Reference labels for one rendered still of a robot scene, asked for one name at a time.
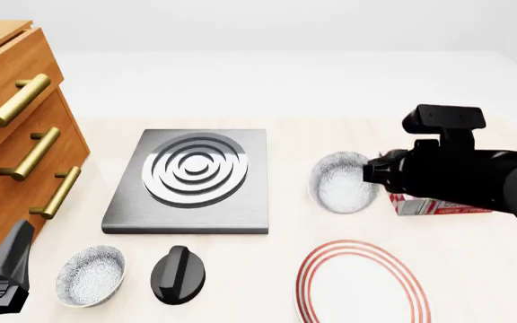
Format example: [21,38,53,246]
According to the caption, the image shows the brass bar handle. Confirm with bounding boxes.
[28,165,83,221]
[0,73,52,129]
[0,127,62,183]

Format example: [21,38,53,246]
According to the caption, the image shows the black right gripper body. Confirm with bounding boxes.
[361,149,404,186]

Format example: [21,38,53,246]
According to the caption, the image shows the red white printed food box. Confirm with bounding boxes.
[388,191,495,217]

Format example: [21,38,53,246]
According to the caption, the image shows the patterned black white bowl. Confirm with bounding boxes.
[307,151,381,215]
[55,244,127,309]

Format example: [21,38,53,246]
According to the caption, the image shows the wooden drawer with brass handle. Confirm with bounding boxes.
[0,153,92,287]
[0,87,92,210]
[0,27,66,149]

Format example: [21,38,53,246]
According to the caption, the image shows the flat black stove plate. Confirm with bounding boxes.
[101,128,270,236]

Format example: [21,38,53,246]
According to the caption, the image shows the round black stove knob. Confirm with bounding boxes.
[150,245,207,306]

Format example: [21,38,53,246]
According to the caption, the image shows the flat black plate on stalk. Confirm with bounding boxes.
[401,103,487,156]

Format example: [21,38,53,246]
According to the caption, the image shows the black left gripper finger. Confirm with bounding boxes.
[0,219,36,291]

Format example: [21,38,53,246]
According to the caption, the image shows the white plate with red rings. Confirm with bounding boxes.
[294,239,433,323]

